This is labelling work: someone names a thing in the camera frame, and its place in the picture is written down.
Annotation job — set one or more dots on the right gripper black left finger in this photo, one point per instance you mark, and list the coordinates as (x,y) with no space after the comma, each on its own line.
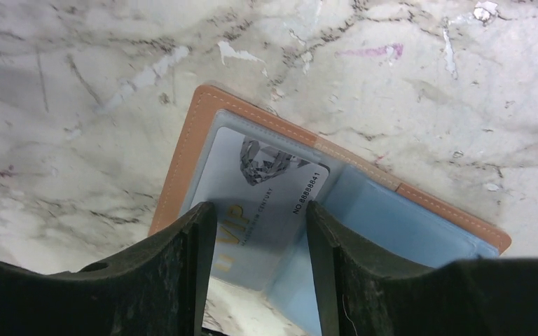
(157,286)

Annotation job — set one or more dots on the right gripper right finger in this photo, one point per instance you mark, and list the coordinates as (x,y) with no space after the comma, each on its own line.
(363,289)

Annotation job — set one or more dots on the white VIP card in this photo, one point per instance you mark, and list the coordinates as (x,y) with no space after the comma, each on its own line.
(260,193)

